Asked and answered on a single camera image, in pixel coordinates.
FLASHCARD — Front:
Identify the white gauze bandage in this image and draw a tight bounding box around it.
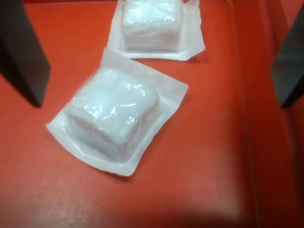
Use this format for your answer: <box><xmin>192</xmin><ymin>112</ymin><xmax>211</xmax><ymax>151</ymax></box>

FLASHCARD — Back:
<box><xmin>106</xmin><ymin>0</ymin><xmax>206</xmax><ymax>62</ymax></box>
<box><xmin>45</xmin><ymin>47</ymin><xmax>190</xmax><ymax>178</ymax></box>

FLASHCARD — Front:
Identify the red crate holding bandages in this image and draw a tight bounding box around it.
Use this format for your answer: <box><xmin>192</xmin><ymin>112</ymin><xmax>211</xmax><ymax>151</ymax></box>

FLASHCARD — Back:
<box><xmin>0</xmin><ymin>0</ymin><xmax>304</xmax><ymax>228</ymax></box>

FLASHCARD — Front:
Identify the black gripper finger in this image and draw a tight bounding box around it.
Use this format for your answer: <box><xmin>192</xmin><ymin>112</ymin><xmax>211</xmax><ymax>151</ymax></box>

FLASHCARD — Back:
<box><xmin>272</xmin><ymin>9</ymin><xmax>304</xmax><ymax>109</ymax></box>
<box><xmin>0</xmin><ymin>0</ymin><xmax>52</xmax><ymax>108</ymax></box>

